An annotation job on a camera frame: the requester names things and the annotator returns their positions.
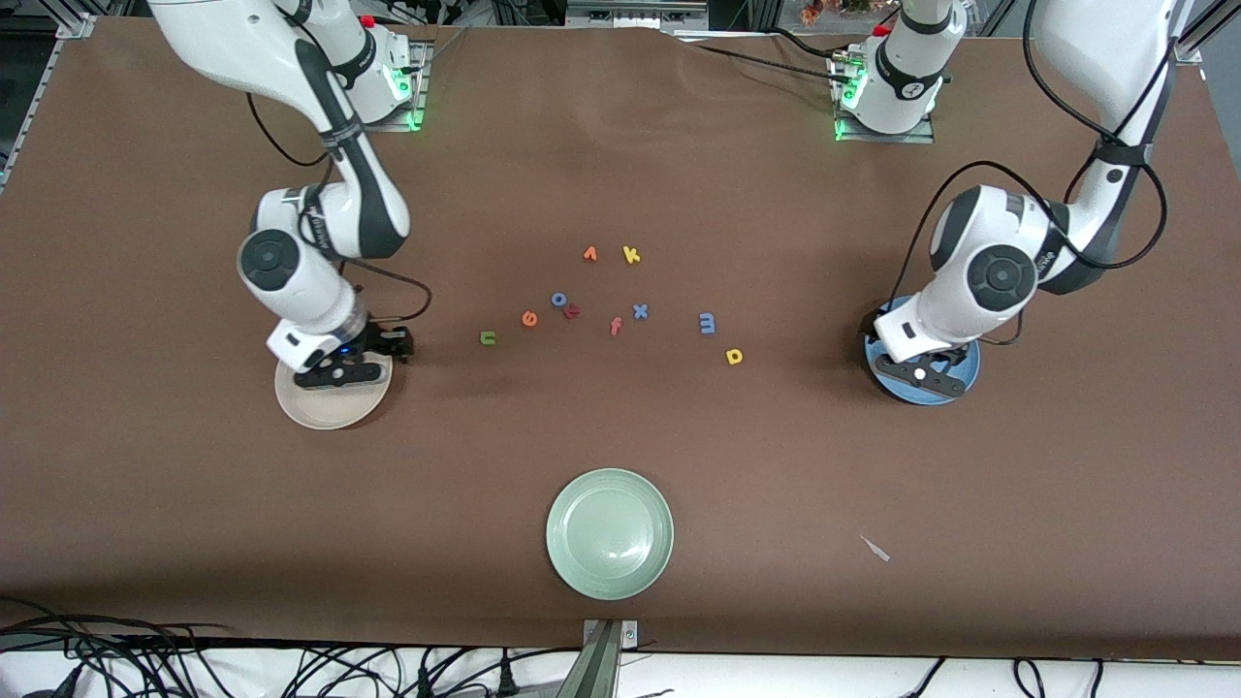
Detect blue plate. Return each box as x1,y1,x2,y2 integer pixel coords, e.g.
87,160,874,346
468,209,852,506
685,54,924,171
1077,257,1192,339
864,296,981,406

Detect beige plate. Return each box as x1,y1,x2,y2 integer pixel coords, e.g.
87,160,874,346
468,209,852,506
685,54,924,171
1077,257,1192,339
274,317,394,430

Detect pale green plate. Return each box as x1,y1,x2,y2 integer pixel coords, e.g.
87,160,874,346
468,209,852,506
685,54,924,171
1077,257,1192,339
546,468,675,601

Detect orange dried flowers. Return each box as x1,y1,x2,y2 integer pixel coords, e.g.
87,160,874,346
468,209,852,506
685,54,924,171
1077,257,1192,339
800,0,874,25

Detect grey metal beam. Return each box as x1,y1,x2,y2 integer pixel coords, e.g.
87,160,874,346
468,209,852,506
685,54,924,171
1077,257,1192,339
565,0,711,30

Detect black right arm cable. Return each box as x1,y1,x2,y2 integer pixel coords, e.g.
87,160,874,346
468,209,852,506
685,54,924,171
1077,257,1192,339
244,92,432,326

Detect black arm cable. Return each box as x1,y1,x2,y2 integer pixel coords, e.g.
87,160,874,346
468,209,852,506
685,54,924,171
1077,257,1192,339
244,92,432,326
887,0,1169,348

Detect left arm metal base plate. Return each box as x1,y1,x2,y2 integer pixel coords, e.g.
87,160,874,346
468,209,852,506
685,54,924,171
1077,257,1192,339
834,111,937,144

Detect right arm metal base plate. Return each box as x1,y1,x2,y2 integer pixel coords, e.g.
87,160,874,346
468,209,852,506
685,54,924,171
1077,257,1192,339
322,39,432,132

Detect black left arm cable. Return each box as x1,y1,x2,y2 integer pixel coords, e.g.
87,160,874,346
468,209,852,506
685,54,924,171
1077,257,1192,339
887,0,1169,348

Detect black table cable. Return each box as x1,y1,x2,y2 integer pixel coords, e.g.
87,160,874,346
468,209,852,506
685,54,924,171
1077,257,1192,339
679,29,854,83

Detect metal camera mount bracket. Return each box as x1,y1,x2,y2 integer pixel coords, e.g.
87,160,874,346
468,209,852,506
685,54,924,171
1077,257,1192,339
557,619,641,698

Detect aluminium side rail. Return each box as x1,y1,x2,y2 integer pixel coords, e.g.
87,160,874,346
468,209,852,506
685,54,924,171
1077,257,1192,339
0,34,61,190

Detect black cable tangle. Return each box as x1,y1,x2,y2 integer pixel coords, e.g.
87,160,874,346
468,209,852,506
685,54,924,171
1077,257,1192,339
0,596,549,698

